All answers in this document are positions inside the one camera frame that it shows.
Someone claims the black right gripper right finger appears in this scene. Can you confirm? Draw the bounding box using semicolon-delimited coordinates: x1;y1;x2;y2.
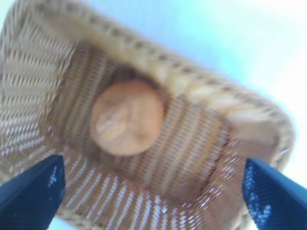
241;157;307;230

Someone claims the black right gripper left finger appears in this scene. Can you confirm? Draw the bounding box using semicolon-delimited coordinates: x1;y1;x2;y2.
0;154;66;230

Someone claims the woven wicker basket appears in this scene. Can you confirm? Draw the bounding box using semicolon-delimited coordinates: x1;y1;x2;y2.
0;0;295;230

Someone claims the brown cone-shaped bread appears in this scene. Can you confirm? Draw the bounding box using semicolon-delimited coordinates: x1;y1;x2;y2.
90;80;166;157

